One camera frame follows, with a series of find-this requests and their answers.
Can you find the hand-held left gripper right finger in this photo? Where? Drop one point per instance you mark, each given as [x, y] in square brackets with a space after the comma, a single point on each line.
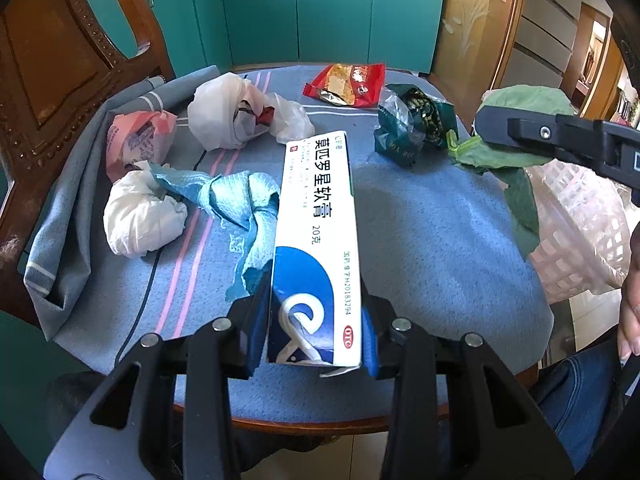
[370, 345]

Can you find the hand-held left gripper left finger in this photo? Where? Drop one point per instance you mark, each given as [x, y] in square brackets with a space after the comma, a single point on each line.
[252, 340]

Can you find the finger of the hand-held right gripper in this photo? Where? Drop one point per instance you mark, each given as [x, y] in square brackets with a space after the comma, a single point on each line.
[545, 135]

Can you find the green vegetable leaf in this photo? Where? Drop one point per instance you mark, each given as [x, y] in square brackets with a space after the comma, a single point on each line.
[525, 97]

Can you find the pink plastic wastebasket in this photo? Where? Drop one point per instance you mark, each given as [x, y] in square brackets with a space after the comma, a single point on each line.
[575, 240]

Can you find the white blue medicine box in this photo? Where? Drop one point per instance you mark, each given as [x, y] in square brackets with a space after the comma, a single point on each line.
[310, 240]

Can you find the dark green packet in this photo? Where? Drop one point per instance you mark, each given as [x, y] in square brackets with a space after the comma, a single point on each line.
[405, 135]

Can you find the blue paper towel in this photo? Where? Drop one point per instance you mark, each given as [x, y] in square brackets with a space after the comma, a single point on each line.
[235, 195]

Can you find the white tissue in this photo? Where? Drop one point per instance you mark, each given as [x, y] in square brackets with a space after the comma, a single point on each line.
[140, 220]

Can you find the red snack packet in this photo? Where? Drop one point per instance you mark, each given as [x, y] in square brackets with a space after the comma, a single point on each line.
[345, 82]

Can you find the pink packet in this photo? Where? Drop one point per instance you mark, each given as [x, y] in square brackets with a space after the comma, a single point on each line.
[142, 142]

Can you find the white plastic bag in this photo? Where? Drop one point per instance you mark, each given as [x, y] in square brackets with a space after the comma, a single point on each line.
[220, 110]

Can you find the person's right hand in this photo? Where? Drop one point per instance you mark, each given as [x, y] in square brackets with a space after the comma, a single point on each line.
[632, 310]

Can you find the silver refrigerator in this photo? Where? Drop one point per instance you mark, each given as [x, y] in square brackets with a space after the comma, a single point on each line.
[545, 25]

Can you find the wood framed glass door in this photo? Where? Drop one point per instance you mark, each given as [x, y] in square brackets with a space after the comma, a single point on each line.
[475, 35]

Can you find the person's blue jeans leg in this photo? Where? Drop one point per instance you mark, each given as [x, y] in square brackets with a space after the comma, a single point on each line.
[575, 400]

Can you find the teal base cabinet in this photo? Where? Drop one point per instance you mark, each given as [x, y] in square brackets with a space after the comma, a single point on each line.
[330, 10]

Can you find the wooden chair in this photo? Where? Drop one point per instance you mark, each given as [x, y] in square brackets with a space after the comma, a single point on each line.
[45, 85]

